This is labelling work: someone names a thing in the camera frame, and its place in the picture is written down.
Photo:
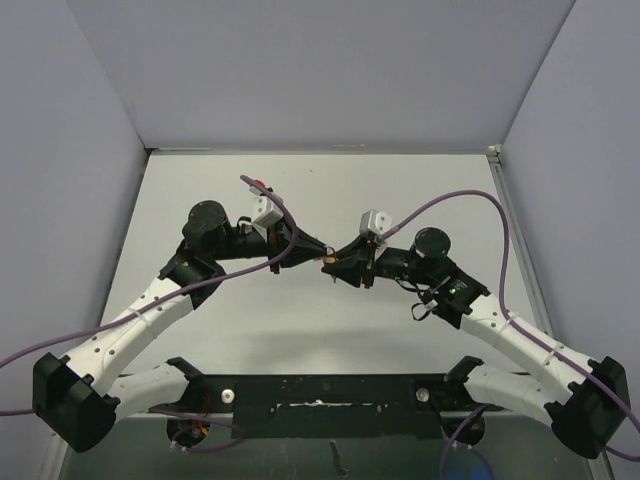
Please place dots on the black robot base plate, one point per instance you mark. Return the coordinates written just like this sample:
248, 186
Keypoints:
349, 406

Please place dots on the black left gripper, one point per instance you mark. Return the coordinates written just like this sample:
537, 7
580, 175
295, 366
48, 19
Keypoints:
306, 250

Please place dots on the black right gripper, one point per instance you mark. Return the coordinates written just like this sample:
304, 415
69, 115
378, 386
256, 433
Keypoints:
355, 259

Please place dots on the brass long-shackle padlock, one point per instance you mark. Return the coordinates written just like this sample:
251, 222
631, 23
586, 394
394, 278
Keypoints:
329, 257

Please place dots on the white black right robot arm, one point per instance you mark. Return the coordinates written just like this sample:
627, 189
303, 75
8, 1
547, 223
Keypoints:
581, 399

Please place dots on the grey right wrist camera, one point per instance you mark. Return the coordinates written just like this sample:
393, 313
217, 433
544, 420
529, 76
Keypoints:
373, 225

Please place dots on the aluminium table edge rail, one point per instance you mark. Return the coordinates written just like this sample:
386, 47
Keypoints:
521, 251

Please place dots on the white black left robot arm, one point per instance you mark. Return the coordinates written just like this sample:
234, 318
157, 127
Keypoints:
81, 394

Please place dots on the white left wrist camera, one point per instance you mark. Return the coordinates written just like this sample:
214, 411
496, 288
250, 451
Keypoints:
265, 213

